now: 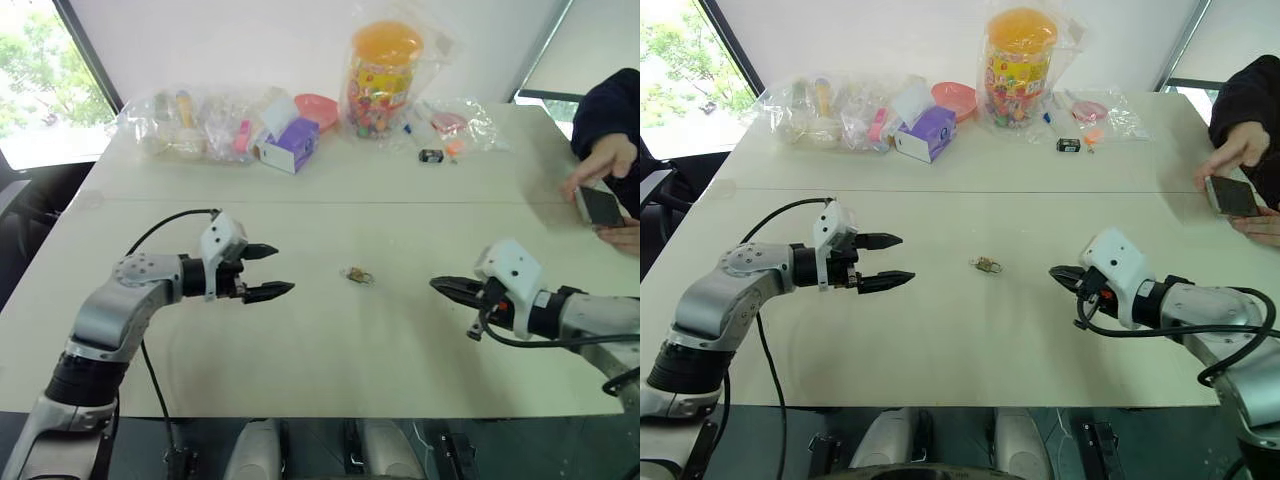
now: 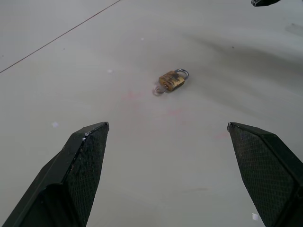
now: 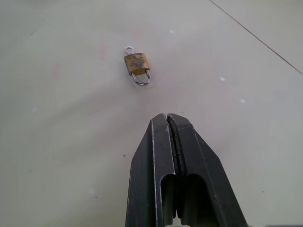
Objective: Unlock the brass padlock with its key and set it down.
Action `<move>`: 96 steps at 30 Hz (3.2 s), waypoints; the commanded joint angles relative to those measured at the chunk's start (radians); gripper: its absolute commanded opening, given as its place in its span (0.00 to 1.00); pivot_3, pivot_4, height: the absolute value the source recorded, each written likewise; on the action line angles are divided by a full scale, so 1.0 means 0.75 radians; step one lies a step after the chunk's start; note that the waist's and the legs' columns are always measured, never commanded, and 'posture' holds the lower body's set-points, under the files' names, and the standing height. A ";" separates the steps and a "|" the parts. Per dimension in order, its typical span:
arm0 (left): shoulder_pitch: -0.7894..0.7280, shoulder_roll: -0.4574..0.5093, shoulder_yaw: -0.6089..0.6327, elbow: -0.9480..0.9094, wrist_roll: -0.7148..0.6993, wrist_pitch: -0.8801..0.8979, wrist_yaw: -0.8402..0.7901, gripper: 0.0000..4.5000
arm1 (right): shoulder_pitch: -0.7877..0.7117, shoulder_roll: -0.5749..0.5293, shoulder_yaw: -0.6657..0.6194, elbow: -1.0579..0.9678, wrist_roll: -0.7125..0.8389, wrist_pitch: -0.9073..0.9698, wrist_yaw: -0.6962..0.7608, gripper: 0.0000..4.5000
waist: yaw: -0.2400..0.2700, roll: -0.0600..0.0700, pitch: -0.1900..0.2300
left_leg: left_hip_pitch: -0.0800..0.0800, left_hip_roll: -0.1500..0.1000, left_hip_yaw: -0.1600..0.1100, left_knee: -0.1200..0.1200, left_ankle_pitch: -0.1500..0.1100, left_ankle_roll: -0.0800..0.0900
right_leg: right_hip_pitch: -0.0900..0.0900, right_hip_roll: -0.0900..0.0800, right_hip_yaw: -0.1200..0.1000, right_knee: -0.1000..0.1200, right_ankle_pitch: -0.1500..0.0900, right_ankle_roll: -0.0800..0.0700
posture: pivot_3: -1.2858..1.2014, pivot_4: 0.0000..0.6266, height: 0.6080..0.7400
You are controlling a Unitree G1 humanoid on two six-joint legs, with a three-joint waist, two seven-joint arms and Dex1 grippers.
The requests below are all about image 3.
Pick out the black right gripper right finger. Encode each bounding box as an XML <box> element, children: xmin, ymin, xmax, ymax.
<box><xmin>166</xmin><ymin>113</ymin><xmax>250</xmax><ymax>227</ymax></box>

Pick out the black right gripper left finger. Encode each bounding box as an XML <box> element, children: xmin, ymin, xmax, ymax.
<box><xmin>125</xmin><ymin>113</ymin><xmax>178</xmax><ymax>227</ymax></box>

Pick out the brass padlock with steel shackle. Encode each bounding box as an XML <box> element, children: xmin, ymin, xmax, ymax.
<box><xmin>124</xmin><ymin>52</ymin><xmax>152</xmax><ymax>86</ymax></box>

